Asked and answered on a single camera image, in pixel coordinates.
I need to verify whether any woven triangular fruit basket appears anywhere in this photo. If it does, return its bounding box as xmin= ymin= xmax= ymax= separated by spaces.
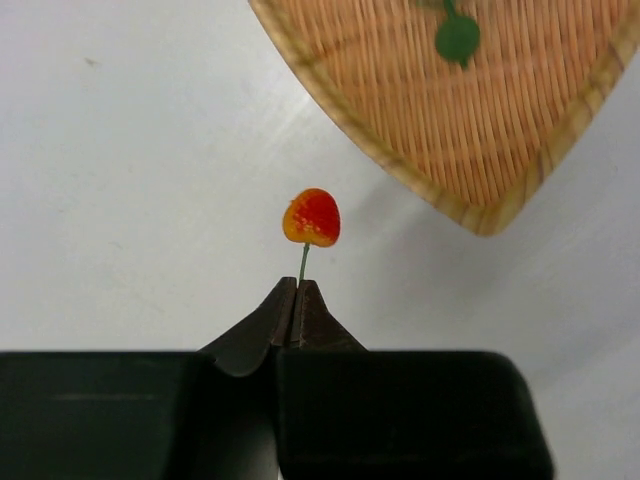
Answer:
xmin=252 ymin=1 xmax=639 ymax=236

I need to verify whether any single fake strawberry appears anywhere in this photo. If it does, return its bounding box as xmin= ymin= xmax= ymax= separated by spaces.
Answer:
xmin=282 ymin=187 xmax=341 ymax=281

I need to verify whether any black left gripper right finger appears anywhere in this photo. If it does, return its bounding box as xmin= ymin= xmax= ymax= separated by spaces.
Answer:
xmin=275 ymin=280 xmax=555 ymax=479

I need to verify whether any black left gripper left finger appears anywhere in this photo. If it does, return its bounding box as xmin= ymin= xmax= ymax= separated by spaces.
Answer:
xmin=1 ymin=277 xmax=297 ymax=479

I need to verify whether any fake strawberry sprig with leaves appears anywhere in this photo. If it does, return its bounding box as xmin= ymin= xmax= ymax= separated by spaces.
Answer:
xmin=416 ymin=0 xmax=481 ymax=69

